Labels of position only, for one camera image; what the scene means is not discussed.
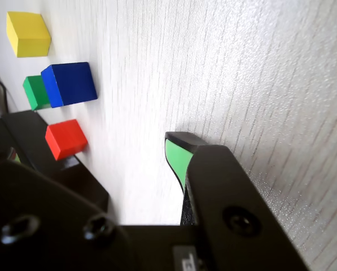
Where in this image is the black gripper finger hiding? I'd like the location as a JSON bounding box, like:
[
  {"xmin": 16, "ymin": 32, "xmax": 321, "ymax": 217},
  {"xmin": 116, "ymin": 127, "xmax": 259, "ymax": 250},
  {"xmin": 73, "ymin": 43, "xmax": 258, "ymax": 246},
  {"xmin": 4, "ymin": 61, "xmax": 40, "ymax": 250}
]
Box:
[{"xmin": 0, "ymin": 148, "xmax": 138, "ymax": 271}]

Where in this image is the green wooden cube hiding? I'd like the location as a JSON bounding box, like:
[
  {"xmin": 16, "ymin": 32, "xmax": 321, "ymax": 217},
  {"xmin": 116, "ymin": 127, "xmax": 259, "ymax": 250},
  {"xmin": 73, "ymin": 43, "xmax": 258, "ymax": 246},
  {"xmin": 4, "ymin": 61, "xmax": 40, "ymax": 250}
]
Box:
[{"xmin": 22, "ymin": 75, "xmax": 52, "ymax": 111}]

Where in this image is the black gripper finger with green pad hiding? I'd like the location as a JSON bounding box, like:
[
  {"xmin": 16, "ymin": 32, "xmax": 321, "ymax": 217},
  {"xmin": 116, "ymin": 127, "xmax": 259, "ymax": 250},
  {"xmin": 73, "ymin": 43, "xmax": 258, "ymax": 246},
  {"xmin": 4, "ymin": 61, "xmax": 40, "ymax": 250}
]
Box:
[{"xmin": 164, "ymin": 131, "xmax": 312, "ymax": 271}]

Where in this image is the red wooden cube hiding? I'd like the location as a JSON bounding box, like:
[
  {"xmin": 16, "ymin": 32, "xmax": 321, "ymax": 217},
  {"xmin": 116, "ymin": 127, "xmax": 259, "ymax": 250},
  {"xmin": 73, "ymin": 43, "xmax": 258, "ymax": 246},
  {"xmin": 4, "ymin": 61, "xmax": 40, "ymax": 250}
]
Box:
[{"xmin": 45, "ymin": 119, "xmax": 89, "ymax": 161}]

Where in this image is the blue wooden cube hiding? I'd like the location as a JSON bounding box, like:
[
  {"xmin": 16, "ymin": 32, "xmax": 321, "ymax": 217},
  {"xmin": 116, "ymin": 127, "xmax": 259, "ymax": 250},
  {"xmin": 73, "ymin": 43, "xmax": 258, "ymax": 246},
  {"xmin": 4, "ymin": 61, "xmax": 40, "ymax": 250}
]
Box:
[{"xmin": 40, "ymin": 62, "xmax": 98, "ymax": 108}]

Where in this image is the yellow wooden cube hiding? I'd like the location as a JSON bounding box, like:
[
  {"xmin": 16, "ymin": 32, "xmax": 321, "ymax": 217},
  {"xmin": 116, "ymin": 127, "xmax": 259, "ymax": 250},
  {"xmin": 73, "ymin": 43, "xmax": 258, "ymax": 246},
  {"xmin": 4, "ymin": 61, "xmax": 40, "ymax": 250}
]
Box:
[{"xmin": 6, "ymin": 11, "xmax": 52, "ymax": 58}]

